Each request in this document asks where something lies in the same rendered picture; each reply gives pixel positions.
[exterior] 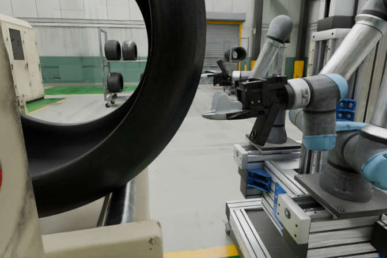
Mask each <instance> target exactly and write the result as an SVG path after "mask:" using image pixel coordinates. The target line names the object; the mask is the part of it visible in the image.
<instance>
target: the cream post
mask: <svg viewBox="0 0 387 258"><path fill-rule="evenodd" d="M0 168H1V171H2V184H1V188H0V258H45V253H44V247H43V240H42V236H41V230H40V224H39V218H38V214H37V208H36V202H35V196H34V192H33V185H32V179H31V173H30V170H29V164H28V157H27V153H26V147H25V141H24V135H23V131H22V125H21V119H20V113H19V108H18V102H17V96H16V90H15V87H14V81H13V74H12V68H11V65H10V59H9V54H8V51H7V48H6V45H5V41H4V39H3V33H2V27H1V21H0Z"/></svg>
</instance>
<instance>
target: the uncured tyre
mask: <svg viewBox="0 0 387 258"><path fill-rule="evenodd" d="M135 2H136V3H137V5H138V7H139V10H140V11H141V14H142V17H143V20H144V22H145V26H146V31H147V39H148V55H147V63H146V67H145V71H144V73H143V76H142V79H141V81H140V83H139V85H138V86H137V88H136V89H135V91H134V92H133V94H132V95H131V96H130V97H129V98H128V99H127V100H126V101H125V102H124V103H123V104H122V105H121V106H119V107H118V108H116V109H115V110H114V111H112V112H110V113H108V114H106V115H104V116H102V117H99V118H97V119H93V120H90V121H86V122H80V123H55V122H48V121H45V120H40V119H37V118H34V117H31V116H28V115H26V114H24V113H22V112H19V113H20V119H21V125H22V131H23V135H24V141H25V147H26V153H27V157H28V164H29V170H30V173H31V179H32V185H33V192H34V196H35V202H36V208H37V214H38V218H44V217H49V216H52V215H56V214H61V213H65V212H67V211H70V210H73V209H76V208H79V207H82V206H85V205H87V204H89V203H92V202H94V201H96V200H99V199H101V198H103V197H105V196H106V195H108V194H110V193H112V192H113V191H115V190H117V189H118V188H120V187H122V186H123V185H125V184H126V183H128V182H129V181H130V180H132V179H133V178H134V177H136V176H137V175H138V174H140V172H142V171H143V170H144V169H145V168H147V167H148V166H149V165H150V164H151V163H152V162H153V161H154V160H155V159H156V158H157V157H158V156H159V155H160V153H161V152H162V151H163V150H164V148H166V146H167V145H168V144H169V142H170V141H171V140H172V138H173V137H174V135H175V134H176V132H177V131H178V129H179V128H180V126H181V124H182V122H183V121H184V119H185V117H186V115H187V113H188V111H189V109H190V107H191V104H192V102H193V100H194V97H195V94H196V91H197V89H198V86H199V82H200V78H201V74H202V70H203V64H204V57H205V51H206V33H207V23H206V4H205V0H135Z"/></svg>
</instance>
